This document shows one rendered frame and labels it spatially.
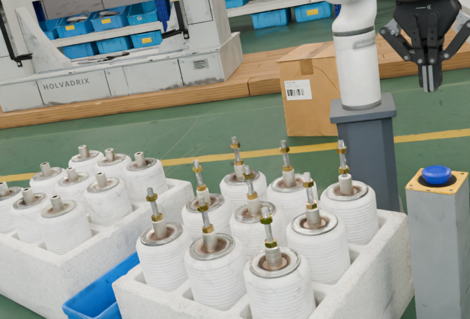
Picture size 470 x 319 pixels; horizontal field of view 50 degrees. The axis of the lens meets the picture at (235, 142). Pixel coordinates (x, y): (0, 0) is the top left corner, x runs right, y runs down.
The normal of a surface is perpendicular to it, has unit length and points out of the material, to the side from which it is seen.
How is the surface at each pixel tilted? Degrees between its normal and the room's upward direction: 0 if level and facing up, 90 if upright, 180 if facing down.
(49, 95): 90
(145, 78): 90
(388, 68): 90
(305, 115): 89
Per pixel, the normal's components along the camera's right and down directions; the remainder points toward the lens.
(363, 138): -0.20, 0.36
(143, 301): -0.60, 0.37
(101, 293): 0.78, 0.03
